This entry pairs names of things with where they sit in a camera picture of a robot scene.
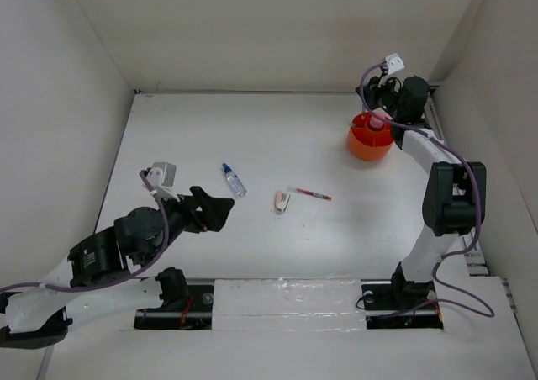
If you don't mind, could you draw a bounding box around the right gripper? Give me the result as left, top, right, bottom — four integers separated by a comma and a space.
354, 73, 403, 119

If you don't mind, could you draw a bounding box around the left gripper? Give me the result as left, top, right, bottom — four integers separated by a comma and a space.
143, 186, 236, 267

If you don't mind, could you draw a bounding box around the pink capped glue stick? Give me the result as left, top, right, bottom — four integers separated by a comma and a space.
368, 108, 387, 130

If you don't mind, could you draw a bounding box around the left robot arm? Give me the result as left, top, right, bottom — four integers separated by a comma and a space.
1, 186, 235, 350

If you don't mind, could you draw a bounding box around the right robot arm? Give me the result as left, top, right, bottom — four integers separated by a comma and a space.
356, 75, 487, 310

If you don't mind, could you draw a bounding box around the blue capped spray bottle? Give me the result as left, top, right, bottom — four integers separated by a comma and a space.
222, 163, 247, 198

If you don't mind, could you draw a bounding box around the orange round organizer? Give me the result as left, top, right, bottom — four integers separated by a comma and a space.
346, 113, 393, 161

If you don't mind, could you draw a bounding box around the red gel pen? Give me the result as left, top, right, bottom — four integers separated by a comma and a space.
287, 186, 333, 201

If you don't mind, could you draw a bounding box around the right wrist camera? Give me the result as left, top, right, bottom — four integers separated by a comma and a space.
381, 53, 405, 76

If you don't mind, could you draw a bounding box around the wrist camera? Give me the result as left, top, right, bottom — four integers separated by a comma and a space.
140, 161, 179, 201
381, 53, 405, 76

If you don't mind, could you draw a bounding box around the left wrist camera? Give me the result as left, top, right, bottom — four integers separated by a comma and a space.
140, 161, 179, 201

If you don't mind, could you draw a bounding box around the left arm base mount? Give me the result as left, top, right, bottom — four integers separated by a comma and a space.
134, 267, 215, 331

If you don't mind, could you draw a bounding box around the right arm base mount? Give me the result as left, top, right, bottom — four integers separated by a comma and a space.
356, 280, 444, 330

